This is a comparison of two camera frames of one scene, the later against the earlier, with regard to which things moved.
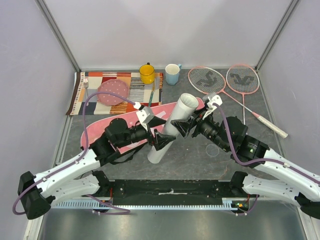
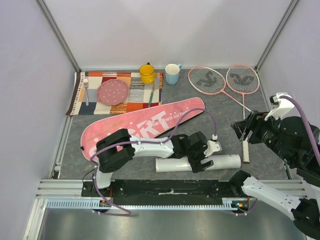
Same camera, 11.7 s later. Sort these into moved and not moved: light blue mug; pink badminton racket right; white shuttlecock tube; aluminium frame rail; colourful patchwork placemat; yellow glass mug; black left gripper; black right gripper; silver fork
Moved: black left gripper; black right gripper; white shuttlecock tube
Not moved: light blue mug; silver fork; aluminium frame rail; yellow glass mug; colourful patchwork placemat; pink badminton racket right
